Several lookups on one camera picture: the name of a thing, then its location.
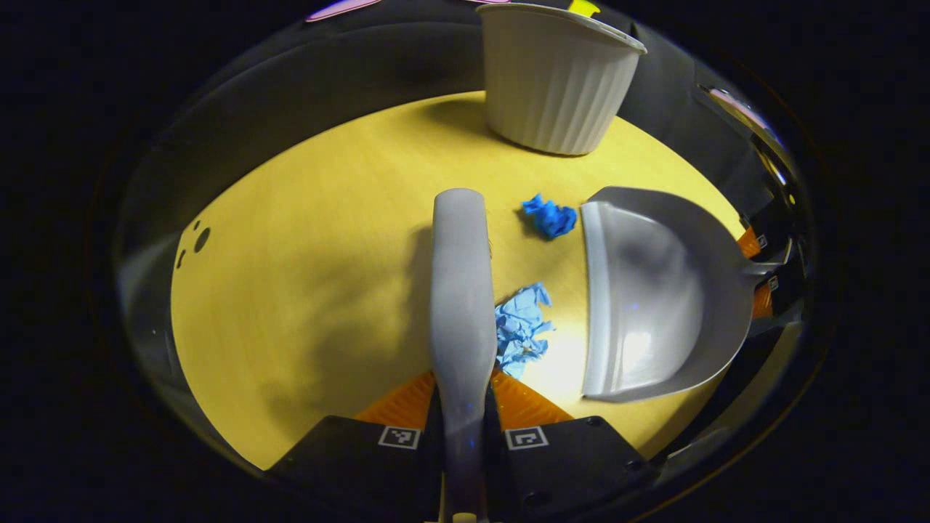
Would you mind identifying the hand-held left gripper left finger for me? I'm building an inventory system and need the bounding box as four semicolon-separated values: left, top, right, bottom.
263;370;445;513

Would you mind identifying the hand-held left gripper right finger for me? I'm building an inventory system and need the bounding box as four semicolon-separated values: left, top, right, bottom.
483;367;660;513

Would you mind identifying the grey plastic dustpan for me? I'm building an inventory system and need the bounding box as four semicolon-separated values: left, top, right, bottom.
579;186;793;404

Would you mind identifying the pale blue paper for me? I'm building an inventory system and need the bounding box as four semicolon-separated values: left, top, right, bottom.
494;282;555;380

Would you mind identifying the bright blue paper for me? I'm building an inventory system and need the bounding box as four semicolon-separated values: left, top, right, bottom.
521;193;579;241

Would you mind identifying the white ribbed garbage bin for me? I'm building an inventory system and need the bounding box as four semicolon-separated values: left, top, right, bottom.
476;2;647;157

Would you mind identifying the light wooden desktop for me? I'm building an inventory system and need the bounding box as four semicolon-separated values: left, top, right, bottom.
169;91;749;471

